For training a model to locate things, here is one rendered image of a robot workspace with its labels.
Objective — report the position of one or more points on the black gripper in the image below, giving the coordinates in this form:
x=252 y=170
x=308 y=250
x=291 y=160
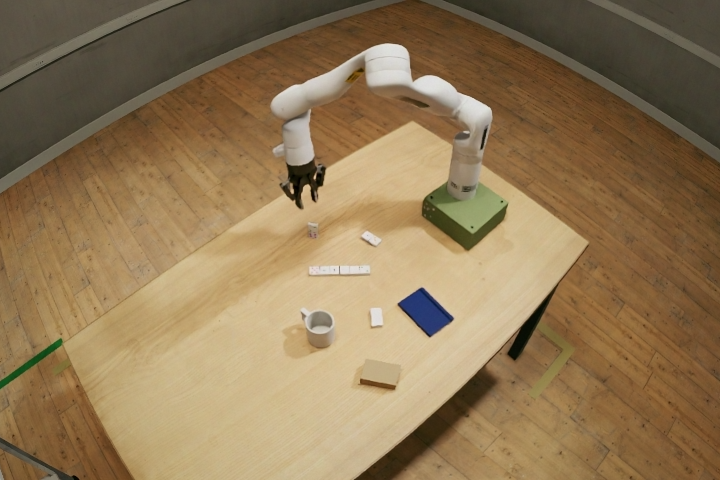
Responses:
x=296 y=177

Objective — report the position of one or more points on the beige mug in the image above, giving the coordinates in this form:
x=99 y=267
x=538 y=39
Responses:
x=319 y=321

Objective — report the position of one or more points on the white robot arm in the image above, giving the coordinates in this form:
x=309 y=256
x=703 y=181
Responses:
x=388 y=74

